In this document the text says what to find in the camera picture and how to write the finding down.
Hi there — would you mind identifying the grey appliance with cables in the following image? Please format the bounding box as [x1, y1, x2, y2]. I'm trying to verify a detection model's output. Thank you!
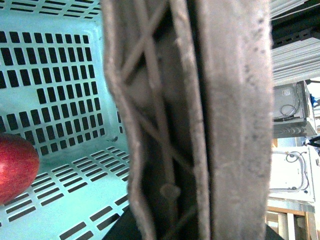
[272, 81, 317, 139]

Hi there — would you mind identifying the white appliance with cables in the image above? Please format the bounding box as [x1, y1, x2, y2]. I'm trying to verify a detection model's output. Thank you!
[269, 146, 319, 203]

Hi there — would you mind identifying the red apple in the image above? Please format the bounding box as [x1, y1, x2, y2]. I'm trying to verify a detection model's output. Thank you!
[0, 133, 40, 205]

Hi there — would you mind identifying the light blue plastic basket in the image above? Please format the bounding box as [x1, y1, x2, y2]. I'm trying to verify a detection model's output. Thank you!
[0, 0, 130, 240]

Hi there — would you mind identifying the brown plastic basket handle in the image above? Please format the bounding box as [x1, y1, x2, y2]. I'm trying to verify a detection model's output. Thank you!
[100, 0, 274, 240]

